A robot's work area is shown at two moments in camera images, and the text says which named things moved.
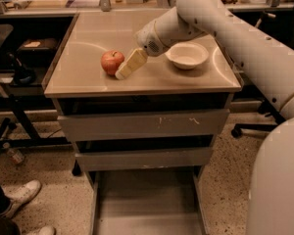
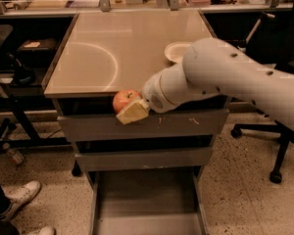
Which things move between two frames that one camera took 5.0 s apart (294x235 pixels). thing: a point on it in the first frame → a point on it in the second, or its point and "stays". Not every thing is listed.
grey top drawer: x=160 y=123 stays
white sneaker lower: x=46 y=230 stays
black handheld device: x=23 y=75 stays
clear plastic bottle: x=17 y=156 stays
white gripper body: x=148 y=39 → x=154 y=93
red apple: x=111 y=60 → x=124 y=99
